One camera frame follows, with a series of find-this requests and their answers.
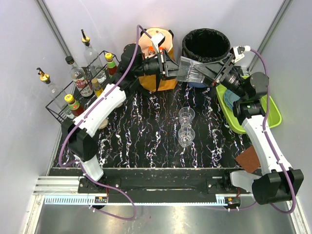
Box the clear glass tumbler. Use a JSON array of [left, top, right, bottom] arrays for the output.
[[176, 56, 205, 83], [177, 126, 195, 147], [178, 107, 195, 127]]

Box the teal ceramic plate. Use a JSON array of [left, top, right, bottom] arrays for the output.
[[223, 89, 240, 110]]

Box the small yellow seasoning bottle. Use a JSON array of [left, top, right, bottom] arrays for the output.
[[91, 78, 103, 97]]

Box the glass jar front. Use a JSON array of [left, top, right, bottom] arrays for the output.
[[98, 118, 109, 130]]

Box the clear bottle black cap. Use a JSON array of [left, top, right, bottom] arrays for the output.
[[65, 56, 94, 98]]

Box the red sauce bottle yellow cap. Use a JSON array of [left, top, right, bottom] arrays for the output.
[[64, 94, 84, 117]]

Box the clear oil bottle gold spout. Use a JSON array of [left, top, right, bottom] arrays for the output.
[[37, 67, 75, 119]]

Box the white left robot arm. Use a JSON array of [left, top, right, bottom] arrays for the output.
[[61, 43, 179, 181]]

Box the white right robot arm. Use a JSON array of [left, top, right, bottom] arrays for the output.
[[194, 55, 304, 205]]

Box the orange snack box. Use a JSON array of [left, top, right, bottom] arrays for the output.
[[148, 46, 156, 56]]

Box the orange canvas tote bag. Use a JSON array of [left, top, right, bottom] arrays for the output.
[[138, 27, 177, 92]]

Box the trash bin with black liner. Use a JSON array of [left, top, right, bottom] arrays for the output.
[[181, 28, 231, 88]]

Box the lime green plastic tub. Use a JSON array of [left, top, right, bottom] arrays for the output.
[[216, 85, 282, 134]]

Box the brown scouring pad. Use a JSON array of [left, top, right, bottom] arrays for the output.
[[235, 145, 260, 173]]

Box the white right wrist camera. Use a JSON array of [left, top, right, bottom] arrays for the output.
[[232, 45, 251, 63]]

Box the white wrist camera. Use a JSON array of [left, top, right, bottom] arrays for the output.
[[232, 45, 251, 63], [151, 33, 165, 55]]

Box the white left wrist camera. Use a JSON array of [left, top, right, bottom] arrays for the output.
[[151, 33, 165, 55]]

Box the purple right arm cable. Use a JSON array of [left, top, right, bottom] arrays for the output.
[[202, 47, 298, 215]]

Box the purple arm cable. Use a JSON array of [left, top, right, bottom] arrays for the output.
[[202, 47, 298, 215], [58, 24, 156, 220]]

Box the black wire dish rack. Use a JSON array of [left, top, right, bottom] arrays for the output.
[[45, 50, 118, 123]]

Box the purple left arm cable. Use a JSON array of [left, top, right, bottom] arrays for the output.
[[58, 24, 156, 220]]

